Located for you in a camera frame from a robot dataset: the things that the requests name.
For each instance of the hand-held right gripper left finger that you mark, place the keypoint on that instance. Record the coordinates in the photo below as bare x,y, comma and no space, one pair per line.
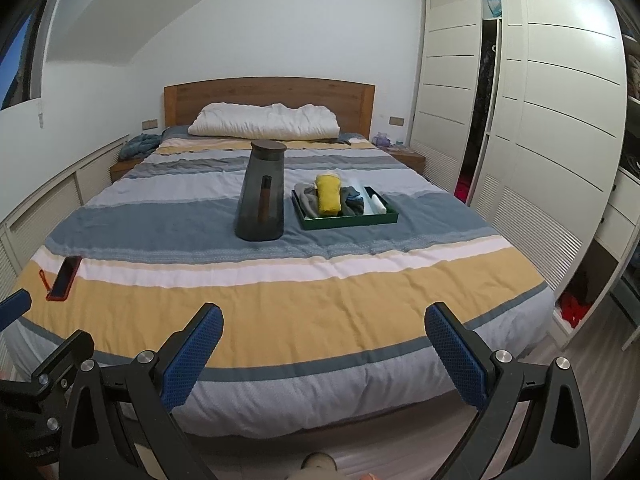
195,355

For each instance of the white wardrobe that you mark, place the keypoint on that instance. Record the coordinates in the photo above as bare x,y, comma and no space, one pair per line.
550,110

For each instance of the white pillow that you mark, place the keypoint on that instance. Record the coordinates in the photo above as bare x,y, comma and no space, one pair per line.
265,120

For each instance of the yellow towel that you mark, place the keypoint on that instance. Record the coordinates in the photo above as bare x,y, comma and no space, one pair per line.
330,197

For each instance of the dark grey glass pitcher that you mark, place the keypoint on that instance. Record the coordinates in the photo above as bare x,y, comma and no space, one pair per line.
260,195

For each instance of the grey blue pillow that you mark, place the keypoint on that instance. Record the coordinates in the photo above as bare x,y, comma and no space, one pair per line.
172,133
345,136

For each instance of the wooden headboard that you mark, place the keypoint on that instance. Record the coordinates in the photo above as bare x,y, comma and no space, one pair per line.
270,91

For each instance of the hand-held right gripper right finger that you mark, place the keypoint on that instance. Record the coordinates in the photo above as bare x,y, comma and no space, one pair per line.
457,355

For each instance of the green tray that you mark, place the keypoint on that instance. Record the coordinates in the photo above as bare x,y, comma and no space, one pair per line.
350,221

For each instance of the wall switch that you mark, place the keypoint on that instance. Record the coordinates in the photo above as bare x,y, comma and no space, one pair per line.
149,123
396,120

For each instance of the red cloth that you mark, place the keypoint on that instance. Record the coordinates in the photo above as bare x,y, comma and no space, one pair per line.
462,189

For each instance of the window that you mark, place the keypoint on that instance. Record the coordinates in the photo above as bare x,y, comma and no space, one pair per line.
17,60

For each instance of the purple tissue box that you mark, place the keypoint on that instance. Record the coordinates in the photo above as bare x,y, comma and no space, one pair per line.
382,139

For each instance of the crumpled red garment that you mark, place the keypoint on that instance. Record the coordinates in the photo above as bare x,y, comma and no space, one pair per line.
572,310

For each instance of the light blue bag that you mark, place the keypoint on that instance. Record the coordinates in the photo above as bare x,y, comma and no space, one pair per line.
494,2

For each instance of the wooden nightstand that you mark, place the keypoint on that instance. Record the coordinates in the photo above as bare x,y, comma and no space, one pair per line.
125,166
412,159

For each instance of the blue cloth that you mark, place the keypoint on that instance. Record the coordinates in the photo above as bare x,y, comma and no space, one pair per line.
140,146

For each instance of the grey socks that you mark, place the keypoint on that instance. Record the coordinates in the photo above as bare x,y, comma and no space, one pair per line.
307,202

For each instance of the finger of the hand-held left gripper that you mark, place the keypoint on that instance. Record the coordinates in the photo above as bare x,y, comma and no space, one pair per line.
14,307
50,365

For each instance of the phone in red case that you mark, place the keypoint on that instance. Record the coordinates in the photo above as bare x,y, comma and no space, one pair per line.
64,280

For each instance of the striped duvet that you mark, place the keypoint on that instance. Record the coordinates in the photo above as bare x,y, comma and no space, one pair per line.
300,300

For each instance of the dark green towel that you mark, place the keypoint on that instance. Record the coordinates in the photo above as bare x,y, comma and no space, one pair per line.
352,202

